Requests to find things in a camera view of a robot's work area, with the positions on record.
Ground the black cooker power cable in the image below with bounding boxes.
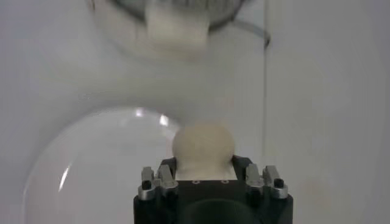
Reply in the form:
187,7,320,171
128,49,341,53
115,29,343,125
233,19,271,49

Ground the white steamed baozi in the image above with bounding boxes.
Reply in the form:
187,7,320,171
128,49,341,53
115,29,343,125
172,121,237,181

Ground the round white plate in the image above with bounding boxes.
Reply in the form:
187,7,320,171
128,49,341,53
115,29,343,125
23,107,186,224

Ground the cream electric cooker pot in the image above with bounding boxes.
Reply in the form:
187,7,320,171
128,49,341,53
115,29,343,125
88,0,244,61

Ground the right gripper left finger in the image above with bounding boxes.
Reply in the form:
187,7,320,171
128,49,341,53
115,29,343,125
137,157,179,201

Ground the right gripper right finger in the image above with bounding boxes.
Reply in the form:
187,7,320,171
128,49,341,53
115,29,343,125
233,155,289,200

